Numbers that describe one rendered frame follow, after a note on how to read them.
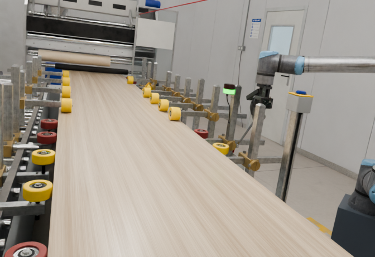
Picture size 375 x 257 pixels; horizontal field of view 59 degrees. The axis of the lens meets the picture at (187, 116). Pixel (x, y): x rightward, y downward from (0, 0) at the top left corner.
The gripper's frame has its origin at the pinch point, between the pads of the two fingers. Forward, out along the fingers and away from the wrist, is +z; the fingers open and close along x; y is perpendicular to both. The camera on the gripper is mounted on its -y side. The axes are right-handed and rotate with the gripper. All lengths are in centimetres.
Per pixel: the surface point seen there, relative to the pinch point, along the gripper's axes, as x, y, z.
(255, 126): -9.6, 15.1, -0.9
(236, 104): -7.7, -9.1, -7.0
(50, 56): -109, -266, -8
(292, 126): -9.7, 40.9, -7.9
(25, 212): -104, 49, 18
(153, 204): -70, 62, 11
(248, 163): -10.3, 15.0, 17.3
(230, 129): -9.1, -9.3, 7.1
